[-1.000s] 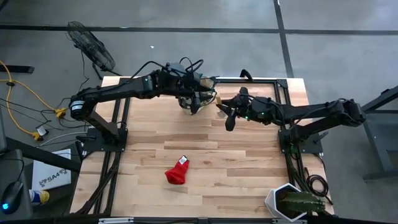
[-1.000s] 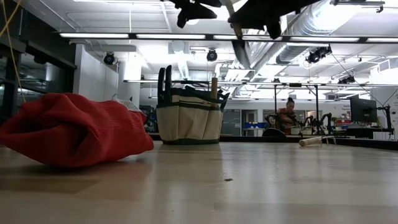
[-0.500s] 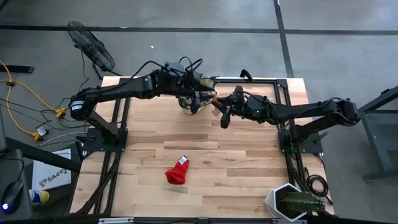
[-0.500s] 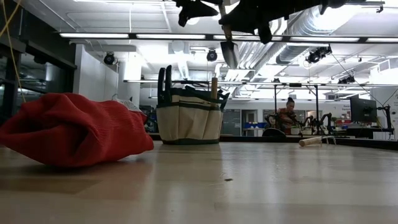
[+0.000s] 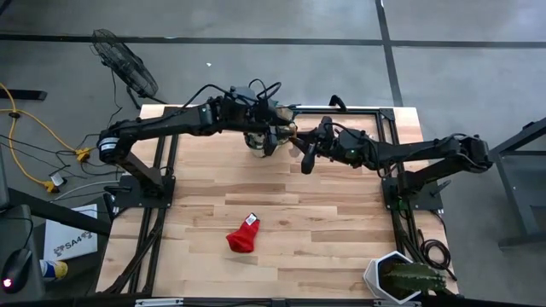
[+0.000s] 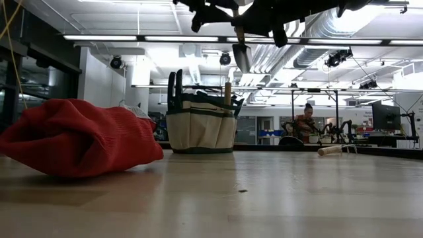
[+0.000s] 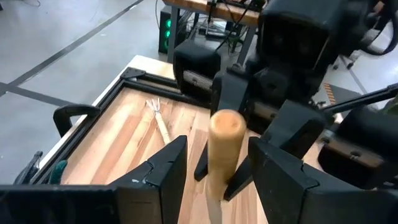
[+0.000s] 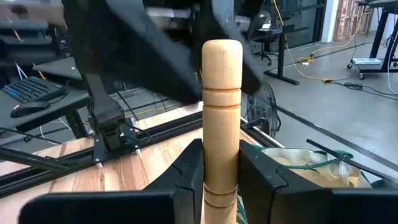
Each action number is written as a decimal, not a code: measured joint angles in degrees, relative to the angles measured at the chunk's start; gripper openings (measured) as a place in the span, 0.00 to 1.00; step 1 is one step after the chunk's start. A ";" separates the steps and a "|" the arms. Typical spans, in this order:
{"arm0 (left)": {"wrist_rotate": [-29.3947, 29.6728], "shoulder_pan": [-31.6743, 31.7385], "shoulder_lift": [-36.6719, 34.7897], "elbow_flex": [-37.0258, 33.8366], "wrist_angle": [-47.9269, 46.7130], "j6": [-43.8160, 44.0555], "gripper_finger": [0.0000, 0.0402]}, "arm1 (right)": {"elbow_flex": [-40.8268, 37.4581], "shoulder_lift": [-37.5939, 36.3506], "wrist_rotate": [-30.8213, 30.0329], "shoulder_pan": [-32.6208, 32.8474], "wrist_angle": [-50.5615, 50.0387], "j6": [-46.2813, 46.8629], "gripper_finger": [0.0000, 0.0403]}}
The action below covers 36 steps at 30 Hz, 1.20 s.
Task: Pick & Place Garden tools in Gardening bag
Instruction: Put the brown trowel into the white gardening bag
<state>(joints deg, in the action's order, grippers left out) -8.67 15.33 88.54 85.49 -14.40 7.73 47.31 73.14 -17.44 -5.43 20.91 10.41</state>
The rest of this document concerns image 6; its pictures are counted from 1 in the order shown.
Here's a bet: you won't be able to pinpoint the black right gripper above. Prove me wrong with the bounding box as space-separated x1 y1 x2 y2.
239 0 341 48

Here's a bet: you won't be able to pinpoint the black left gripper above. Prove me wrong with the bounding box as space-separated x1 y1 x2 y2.
173 0 241 34

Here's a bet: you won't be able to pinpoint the dark-blade trowel wooden handle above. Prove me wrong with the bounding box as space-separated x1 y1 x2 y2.
231 8 254 75

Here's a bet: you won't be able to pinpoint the silver-blade trowel wooden handle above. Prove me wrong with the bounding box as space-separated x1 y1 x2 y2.
223 81 232 106

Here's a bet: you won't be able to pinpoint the green-handled pruning shears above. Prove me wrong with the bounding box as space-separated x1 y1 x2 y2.
167 68 184 113

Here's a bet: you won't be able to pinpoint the beige green-trimmed gardening bag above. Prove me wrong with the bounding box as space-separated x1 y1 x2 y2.
165 68 245 155

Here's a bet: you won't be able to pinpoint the hand rake wooden handle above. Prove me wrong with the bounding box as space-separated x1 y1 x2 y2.
317 143 359 157

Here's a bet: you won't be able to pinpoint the red knit garden glove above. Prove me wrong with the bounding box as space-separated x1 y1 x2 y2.
0 98 165 179

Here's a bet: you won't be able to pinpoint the person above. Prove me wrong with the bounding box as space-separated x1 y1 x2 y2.
293 102 317 145

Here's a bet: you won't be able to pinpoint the black computer monitor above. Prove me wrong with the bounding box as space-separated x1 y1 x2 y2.
371 100 402 132

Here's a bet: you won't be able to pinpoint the black background rig frame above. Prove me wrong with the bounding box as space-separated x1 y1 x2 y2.
289 86 341 145

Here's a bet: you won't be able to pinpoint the black ceiling camera mount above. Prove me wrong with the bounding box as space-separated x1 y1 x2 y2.
325 48 354 69

